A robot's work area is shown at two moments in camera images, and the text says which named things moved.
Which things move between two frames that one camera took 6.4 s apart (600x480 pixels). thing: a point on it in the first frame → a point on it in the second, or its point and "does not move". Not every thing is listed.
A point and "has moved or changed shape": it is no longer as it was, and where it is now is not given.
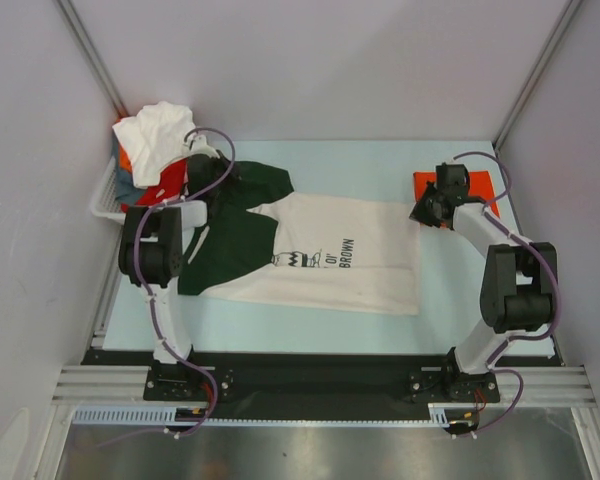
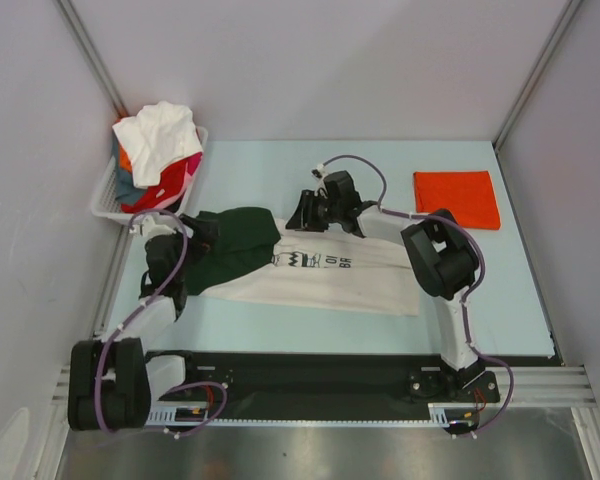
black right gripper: x=425 y=211 → x=309 y=211
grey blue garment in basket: x=126 y=190 does not move
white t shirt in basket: x=153 y=138 does not move
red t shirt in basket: x=173 y=181 does not move
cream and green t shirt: x=265 y=241 has moved or changed shape
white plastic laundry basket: x=105 y=202 does not move
